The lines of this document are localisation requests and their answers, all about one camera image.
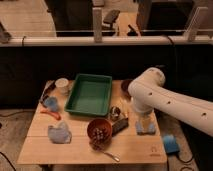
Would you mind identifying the dark red bowl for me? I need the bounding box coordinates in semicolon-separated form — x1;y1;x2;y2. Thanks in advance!
121;79;132;97

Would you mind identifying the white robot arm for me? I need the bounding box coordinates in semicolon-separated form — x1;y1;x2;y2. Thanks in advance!
128;67;213;137

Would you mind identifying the small metal cup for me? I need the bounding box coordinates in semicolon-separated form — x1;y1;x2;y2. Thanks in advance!
109;106;121;121

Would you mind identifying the orange bowl with pinecone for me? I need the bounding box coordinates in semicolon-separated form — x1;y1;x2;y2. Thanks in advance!
87;118;112;144

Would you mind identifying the wooden table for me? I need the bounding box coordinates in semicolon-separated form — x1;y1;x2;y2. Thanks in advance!
18;80;167;165

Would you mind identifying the small blue toy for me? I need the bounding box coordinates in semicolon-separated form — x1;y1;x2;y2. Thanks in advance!
44;97;59;112

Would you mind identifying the yellow corn piece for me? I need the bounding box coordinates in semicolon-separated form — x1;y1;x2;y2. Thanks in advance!
119;98;128;118

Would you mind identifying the green plastic tray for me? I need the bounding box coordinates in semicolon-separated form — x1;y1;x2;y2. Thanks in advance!
64;74;112;117

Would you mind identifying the white cup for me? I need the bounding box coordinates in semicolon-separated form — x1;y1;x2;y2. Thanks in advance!
55;78;69;94

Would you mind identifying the metal spoon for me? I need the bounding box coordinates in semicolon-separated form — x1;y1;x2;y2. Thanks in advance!
92;145;120;162

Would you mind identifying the orange handled tool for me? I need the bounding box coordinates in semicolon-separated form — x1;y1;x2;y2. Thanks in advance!
40;109;61;120

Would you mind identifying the blue object on floor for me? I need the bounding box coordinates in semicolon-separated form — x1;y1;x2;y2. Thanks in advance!
163;135;180;154

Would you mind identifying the crumpled blue cloth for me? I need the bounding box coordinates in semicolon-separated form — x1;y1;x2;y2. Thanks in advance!
48;121;72;144

